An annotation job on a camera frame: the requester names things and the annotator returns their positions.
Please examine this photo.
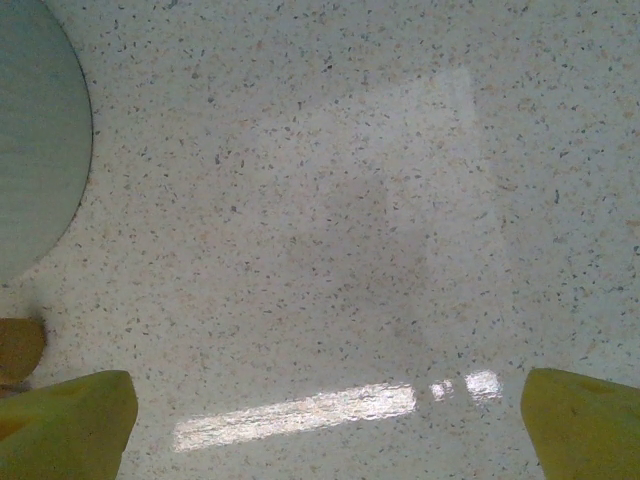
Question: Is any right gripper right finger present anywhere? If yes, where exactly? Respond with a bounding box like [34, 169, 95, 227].
[520, 368, 640, 480]

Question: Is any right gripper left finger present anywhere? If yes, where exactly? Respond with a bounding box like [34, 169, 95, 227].
[0, 369, 139, 480]

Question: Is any beige round waste bin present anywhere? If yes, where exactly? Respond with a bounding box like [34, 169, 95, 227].
[0, 0, 95, 290]

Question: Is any orange cap orange label bottle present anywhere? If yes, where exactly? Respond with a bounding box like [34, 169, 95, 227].
[0, 317, 47, 401]

